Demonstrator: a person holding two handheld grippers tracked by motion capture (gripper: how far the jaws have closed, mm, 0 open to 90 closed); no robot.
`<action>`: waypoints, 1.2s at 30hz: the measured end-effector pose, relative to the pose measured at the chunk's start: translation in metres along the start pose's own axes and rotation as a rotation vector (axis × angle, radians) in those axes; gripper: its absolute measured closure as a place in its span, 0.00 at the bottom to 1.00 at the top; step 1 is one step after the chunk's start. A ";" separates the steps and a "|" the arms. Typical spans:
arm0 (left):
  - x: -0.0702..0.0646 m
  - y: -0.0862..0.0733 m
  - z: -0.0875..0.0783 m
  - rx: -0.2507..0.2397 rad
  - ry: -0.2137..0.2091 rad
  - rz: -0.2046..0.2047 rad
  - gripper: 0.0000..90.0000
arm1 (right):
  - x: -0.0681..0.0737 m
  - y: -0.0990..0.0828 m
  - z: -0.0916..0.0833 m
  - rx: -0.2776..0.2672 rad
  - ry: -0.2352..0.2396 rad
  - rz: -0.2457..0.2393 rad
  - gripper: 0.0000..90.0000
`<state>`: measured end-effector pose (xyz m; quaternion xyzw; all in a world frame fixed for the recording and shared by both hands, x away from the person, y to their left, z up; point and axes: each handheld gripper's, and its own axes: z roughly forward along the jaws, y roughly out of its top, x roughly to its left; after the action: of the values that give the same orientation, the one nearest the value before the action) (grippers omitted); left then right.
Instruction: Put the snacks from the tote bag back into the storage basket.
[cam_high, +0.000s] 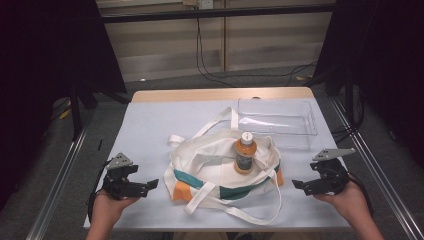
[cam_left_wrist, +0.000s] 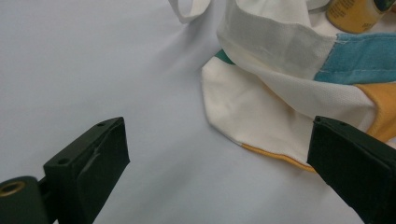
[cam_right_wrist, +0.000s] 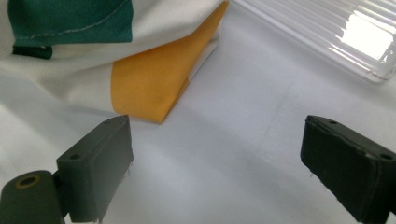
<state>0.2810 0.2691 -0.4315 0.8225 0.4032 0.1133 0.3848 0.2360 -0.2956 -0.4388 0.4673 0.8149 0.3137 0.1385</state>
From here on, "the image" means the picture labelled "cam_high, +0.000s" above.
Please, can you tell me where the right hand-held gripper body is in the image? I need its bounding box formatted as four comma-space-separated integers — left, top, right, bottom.
309, 147, 357, 197

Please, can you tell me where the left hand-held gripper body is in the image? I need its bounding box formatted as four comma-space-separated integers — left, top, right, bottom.
101, 152, 145, 201

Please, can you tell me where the white canvas tote bag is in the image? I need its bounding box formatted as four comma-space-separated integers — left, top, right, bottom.
162, 106, 285, 226

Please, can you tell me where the metal floor rail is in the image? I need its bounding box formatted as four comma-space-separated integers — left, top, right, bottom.
25, 116, 93, 240
330, 97, 424, 240

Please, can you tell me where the black curtain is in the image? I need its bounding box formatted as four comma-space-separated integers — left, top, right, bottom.
313, 0, 424, 168
0, 0, 128, 211

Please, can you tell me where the white table mat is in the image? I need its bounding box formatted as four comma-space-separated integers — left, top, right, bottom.
83, 97, 354, 233

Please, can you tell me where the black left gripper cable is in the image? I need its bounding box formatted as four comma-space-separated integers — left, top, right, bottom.
86, 159, 113, 224

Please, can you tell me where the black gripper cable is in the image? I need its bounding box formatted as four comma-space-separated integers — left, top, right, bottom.
86, 159, 113, 224
346, 172, 375, 218

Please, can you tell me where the person's right hand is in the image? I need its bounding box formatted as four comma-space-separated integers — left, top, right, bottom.
313, 181, 372, 222

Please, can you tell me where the clear plastic container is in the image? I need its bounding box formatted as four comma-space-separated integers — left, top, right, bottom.
236, 97, 319, 150

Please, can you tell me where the orange bottle with white cap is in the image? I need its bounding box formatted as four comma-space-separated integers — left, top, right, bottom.
232, 131, 259, 176

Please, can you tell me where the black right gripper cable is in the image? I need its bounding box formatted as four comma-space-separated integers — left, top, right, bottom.
346, 172, 375, 218

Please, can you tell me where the black metal stand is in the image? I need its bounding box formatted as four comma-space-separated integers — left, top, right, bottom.
68, 81, 99, 143

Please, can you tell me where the black horizontal bar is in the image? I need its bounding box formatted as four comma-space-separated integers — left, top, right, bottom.
99, 3, 336, 24

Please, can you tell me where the black hanging wall cable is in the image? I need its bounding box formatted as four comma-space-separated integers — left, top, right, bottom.
195, 17, 318, 89

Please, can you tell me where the person's left hand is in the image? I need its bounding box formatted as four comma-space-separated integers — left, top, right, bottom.
89, 190, 141, 231

